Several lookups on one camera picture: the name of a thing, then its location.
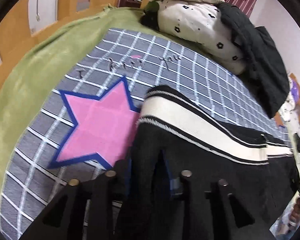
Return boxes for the black pants with white stripe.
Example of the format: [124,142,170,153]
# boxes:
[114,86,300,239]

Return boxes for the right hand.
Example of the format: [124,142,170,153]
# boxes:
[288,197,300,230]

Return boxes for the white strawberry pillow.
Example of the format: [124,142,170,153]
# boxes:
[279,95,300,172]

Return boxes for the grey checked bed sheet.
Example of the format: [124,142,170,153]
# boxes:
[0,28,290,239]

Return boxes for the purple plush toy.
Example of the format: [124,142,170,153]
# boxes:
[290,79,300,102]

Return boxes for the black jacket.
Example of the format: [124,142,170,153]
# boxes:
[218,3,290,119]

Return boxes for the green blanket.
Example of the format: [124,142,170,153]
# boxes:
[0,4,216,228]

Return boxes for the white floral quilt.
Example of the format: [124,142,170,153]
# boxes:
[140,0,248,75]

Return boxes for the wooden bed frame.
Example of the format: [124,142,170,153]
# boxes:
[0,0,151,111]

